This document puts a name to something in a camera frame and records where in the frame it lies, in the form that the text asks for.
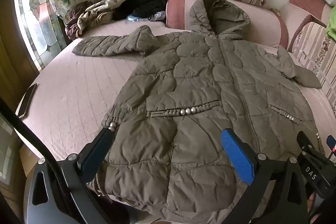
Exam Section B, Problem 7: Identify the pink quilted bed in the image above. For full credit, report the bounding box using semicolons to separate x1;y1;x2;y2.
16;18;336;214

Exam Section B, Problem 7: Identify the beige and brown cloth pile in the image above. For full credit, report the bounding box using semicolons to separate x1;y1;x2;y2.
64;0;137;41

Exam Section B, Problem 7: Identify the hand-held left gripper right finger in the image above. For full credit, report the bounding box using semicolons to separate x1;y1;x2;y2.
220;128;309;224

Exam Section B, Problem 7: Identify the thick black cable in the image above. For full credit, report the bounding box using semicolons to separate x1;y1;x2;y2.
0;98;87;224

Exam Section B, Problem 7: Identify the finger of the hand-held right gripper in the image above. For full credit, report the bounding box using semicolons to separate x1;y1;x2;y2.
297;131;330;161

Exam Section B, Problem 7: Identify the floral green cushion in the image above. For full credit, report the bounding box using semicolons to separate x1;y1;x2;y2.
47;0;77;23

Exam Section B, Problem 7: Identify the pink bolster cushion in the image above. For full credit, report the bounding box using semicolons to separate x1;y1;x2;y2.
165;0;289;49

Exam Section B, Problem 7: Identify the olive quilted puffer jacket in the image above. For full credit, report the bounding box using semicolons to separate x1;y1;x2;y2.
72;0;326;222

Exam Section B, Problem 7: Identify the black cloth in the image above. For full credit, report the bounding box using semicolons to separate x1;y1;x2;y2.
113;0;168;21

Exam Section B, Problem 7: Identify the wide striped floral cushion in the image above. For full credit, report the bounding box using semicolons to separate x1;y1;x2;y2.
291;21;336;109

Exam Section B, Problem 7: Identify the pink corner cushion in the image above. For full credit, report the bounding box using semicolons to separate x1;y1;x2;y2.
288;0;334;28

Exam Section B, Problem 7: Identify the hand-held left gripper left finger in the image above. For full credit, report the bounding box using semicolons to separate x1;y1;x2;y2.
25;127;116;224

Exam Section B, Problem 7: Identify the clear plastic bag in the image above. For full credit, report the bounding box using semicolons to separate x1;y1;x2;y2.
127;11;167;23

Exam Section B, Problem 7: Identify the dark smartphone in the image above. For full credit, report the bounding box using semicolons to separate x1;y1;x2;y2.
18;83;38;119

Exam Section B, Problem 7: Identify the green cloth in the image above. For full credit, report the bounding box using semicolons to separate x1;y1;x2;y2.
325;5;336;41

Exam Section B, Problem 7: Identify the stained glass window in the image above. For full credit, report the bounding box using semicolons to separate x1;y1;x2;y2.
13;0;67;67

